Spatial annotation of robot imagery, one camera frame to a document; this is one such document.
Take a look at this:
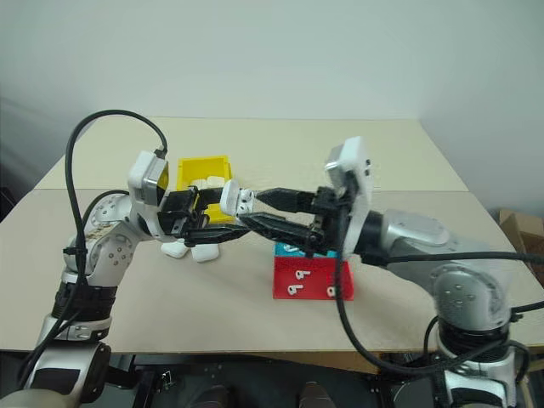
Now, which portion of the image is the red tray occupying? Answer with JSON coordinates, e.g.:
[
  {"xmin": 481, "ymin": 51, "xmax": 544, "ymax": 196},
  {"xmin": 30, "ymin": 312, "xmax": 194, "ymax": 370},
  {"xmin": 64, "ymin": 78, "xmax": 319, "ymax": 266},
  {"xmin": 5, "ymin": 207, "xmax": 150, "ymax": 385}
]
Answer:
[{"xmin": 271, "ymin": 254, "xmax": 355, "ymax": 302}]

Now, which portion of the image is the teal box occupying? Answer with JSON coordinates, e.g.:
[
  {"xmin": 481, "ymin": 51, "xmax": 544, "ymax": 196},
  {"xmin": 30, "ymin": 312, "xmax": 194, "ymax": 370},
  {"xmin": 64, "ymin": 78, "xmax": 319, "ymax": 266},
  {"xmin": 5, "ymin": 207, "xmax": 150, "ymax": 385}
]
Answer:
[{"xmin": 274, "ymin": 241, "xmax": 343, "ymax": 259}]

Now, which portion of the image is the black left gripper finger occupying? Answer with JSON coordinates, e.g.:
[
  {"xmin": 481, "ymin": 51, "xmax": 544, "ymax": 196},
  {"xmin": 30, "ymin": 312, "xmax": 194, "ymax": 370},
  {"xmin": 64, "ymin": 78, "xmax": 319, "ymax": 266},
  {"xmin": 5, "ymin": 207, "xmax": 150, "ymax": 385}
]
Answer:
[
  {"xmin": 182, "ymin": 223, "xmax": 252, "ymax": 249},
  {"xmin": 197, "ymin": 185, "xmax": 226, "ymax": 208}
]

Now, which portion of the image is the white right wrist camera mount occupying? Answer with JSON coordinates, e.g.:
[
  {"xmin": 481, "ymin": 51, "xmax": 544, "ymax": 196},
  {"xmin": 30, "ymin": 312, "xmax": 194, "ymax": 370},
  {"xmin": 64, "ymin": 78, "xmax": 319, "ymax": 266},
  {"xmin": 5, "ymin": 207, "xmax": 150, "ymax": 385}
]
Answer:
[{"xmin": 324, "ymin": 135, "xmax": 376, "ymax": 258}]

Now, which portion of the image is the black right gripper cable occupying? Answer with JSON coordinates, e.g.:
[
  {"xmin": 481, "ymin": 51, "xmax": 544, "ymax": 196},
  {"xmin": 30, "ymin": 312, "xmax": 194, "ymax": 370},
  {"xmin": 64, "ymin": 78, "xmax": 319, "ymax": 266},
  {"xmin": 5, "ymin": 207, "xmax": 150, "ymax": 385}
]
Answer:
[{"xmin": 360, "ymin": 250, "xmax": 544, "ymax": 267}]

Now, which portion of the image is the white closed charging case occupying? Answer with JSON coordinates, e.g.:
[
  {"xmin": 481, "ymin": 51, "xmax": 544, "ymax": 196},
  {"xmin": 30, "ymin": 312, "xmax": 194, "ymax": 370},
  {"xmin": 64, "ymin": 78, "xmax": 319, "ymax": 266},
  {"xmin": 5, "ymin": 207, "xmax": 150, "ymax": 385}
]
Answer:
[{"xmin": 190, "ymin": 175, "xmax": 225, "ymax": 189}]

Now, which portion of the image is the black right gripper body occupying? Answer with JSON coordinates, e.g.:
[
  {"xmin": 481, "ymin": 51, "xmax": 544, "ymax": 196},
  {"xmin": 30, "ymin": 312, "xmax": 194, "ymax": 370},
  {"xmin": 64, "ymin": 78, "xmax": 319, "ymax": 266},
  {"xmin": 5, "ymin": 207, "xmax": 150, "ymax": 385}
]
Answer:
[{"xmin": 303, "ymin": 186, "xmax": 356, "ymax": 258}]

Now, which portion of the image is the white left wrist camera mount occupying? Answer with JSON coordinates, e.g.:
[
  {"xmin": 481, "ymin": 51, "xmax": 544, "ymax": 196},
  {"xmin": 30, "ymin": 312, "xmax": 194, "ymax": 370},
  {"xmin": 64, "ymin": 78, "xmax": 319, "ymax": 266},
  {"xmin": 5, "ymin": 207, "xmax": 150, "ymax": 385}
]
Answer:
[{"xmin": 128, "ymin": 150, "xmax": 171, "ymax": 205}]

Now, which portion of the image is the black under-table frame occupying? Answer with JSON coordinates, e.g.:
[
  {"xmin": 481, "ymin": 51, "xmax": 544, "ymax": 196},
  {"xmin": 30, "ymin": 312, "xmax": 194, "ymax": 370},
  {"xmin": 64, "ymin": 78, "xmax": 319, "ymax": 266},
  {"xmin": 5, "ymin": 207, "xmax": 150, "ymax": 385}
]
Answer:
[{"xmin": 101, "ymin": 351, "xmax": 426, "ymax": 408}]

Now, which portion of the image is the yellow plastic bin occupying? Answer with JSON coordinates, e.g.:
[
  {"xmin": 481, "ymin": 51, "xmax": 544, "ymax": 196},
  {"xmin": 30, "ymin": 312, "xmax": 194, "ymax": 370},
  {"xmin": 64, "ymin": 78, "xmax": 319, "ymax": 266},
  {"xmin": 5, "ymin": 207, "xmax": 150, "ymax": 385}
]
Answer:
[{"xmin": 176, "ymin": 155, "xmax": 235, "ymax": 224}]

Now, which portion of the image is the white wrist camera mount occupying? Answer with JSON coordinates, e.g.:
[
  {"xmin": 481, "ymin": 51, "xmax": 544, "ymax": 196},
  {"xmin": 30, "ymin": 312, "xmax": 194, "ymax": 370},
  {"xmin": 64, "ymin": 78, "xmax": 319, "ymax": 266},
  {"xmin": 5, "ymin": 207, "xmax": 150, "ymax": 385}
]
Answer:
[
  {"xmin": 128, "ymin": 150, "xmax": 171, "ymax": 205},
  {"xmin": 324, "ymin": 135, "xmax": 376, "ymax": 258}
]

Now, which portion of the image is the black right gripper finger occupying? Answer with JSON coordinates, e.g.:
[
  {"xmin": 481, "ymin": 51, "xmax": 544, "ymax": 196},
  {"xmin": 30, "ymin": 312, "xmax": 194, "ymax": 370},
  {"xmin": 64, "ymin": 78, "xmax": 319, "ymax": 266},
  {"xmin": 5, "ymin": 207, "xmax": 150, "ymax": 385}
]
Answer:
[
  {"xmin": 235, "ymin": 212, "xmax": 315, "ymax": 252},
  {"xmin": 253, "ymin": 186, "xmax": 316, "ymax": 213}
]

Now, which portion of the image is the white charging case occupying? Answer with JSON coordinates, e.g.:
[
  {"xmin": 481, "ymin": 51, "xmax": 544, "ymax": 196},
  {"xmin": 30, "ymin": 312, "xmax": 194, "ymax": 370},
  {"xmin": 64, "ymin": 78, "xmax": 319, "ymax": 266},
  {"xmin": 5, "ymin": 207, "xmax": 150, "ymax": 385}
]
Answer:
[
  {"xmin": 160, "ymin": 240, "xmax": 191, "ymax": 259},
  {"xmin": 219, "ymin": 179, "xmax": 258, "ymax": 220},
  {"xmin": 190, "ymin": 242, "xmax": 220, "ymax": 264},
  {"xmin": 190, "ymin": 175, "xmax": 225, "ymax": 189}
]

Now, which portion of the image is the brown cardboard box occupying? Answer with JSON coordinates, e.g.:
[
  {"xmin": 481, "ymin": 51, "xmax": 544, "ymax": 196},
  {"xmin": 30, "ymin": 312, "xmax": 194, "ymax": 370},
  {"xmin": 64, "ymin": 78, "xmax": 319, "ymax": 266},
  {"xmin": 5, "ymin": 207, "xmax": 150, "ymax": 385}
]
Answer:
[{"xmin": 497, "ymin": 207, "xmax": 544, "ymax": 256}]

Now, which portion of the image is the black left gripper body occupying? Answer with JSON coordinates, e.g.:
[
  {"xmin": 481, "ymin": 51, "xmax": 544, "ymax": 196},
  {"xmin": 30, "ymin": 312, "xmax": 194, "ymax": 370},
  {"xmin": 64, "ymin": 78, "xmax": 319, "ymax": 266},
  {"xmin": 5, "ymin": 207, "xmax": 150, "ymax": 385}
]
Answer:
[{"xmin": 157, "ymin": 190, "xmax": 213, "ymax": 241}]

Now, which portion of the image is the dark rounded shape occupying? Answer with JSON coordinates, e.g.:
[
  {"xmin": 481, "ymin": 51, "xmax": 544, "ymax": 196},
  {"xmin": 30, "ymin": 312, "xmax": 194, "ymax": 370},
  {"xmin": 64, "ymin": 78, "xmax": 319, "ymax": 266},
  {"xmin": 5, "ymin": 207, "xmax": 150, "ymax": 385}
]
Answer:
[
  {"xmin": 297, "ymin": 381, "xmax": 337, "ymax": 408},
  {"xmin": 186, "ymin": 384, "xmax": 239, "ymax": 408}
]

